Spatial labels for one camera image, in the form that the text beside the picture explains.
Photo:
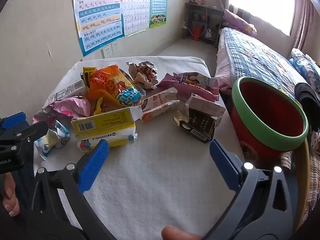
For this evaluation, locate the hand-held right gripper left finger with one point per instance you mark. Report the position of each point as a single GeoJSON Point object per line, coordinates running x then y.
{"type": "Point", "coordinates": [95, 162]}

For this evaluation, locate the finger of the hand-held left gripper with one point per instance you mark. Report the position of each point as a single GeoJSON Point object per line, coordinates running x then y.
{"type": "Point", "coordinates": [15, 121]}
{"type": "Point", "coordinates": [35, 130]}

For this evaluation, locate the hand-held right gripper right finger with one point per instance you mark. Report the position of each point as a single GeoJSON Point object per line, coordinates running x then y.
{"type": "Point", "coordinates": [222, 162]}

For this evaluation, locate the brown cigarette pack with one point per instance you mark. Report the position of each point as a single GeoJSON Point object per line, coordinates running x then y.
{"type": "Point", "coordinates": [197, 126]}

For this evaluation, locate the red bucket with green rim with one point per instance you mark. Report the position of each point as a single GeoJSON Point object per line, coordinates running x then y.
{"type": "Point", "coordinates": [270, 110]}

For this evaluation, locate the orange snack bag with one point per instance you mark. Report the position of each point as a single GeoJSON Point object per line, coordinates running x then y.
{"type": "Point", "coordinates": [105, 82]}

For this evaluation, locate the person's left hand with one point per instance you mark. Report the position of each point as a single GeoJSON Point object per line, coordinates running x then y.
{"type": "Point", "coordinates": [10, 197]}

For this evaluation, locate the person's right hand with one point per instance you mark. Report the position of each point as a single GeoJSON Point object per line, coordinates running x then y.
{"type": "Point", "coordinates": [177, 233]}

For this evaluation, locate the small blue white wrapper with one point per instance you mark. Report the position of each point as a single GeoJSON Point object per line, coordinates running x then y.
{"type": "Point", "coordinates": [53, 136]}

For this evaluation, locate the white tissue packet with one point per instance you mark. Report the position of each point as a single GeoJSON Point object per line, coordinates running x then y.
{"type": "Point", "coordinates": [110, 137]}

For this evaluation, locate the yellow paper box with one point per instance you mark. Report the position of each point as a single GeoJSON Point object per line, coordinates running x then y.
{"type": "Point", "coordinates": [105, 121]}

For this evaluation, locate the pink snack bag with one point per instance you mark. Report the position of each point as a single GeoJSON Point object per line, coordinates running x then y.
{"type": "Point", "coordinates": [72, 106]}

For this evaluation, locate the white flattened carton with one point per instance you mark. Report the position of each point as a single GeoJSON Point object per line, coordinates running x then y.
{"type": "Point", "coordinates": [66, 90]}

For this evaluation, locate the crumpled white paper box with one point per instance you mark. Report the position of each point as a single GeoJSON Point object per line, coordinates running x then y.
{"type": "Point", "coordinates": [206, 105]}

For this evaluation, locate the pink white paper carton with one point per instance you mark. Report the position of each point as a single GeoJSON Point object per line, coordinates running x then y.
{"type": "Point", "coordinates": [160, 111]}
{"type": "Point", "coordinates": [160, 97]}

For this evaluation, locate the purple snack bag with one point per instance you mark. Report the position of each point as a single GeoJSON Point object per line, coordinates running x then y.
{"type": "Point", "coordinates": [190, 80]}

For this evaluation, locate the pink bed sheet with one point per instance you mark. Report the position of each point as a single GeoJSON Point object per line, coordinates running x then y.
{"type": "Point", "coordinates": [222, 67]}

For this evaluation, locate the cartoon print bag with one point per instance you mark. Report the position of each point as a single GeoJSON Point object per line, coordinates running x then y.
{"type": "Point", "coordinates": [315, 137]}

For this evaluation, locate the pink checked cushion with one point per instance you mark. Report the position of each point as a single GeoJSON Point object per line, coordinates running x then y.
{"type": "Point", "coordinates": [313, 192]}

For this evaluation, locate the crumpled paper wrapper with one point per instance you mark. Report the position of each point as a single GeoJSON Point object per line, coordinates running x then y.
{"type": "Point", "coordinates": [143, 76]}

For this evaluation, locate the black cloth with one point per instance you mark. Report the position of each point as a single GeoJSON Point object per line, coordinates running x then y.
{"type": "Point", "coordinates": [307, 92]}

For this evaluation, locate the blue floral pillow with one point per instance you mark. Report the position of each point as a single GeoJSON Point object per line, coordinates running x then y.
{"type": "Point", "coordinates": [305, 65]}

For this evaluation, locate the red container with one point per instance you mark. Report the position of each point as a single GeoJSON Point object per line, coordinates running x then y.
{"type": "Point", "coordinates": [196, 32]}

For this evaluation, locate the pink pillow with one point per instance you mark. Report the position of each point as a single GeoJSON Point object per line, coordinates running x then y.
{"type": "Point", "coordinates": [237, 21]}

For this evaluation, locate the dark shelf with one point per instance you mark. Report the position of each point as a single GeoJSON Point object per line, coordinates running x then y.
{"type": "Point", "coordinates": [192, 12]}

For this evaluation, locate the window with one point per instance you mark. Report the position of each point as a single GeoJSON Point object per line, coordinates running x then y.
{"type": "Point", "coordinates": [262, 2]}

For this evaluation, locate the curtain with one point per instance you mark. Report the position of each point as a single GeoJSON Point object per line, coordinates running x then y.
{"type": "Point", "coordinates": [303, 17]}

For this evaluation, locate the white wall socket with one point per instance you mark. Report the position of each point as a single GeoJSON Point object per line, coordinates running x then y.
{"type": "Point", "coordinates": [106, 52]}
{"type": "Point", "coordinates": [115, 47]}

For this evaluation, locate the pinyin wall poster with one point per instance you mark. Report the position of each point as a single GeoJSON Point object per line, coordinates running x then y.
{"type": "Point", "coordinates": [97, 17]}

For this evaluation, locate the white chart wall poster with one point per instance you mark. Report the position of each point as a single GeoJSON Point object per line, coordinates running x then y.
{"type": "Point", "coordinates": [136, 7]}

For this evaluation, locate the blue green wall poster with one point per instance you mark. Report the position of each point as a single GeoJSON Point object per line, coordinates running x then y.
{"type": "Point", "coordinates": [158, 2]}

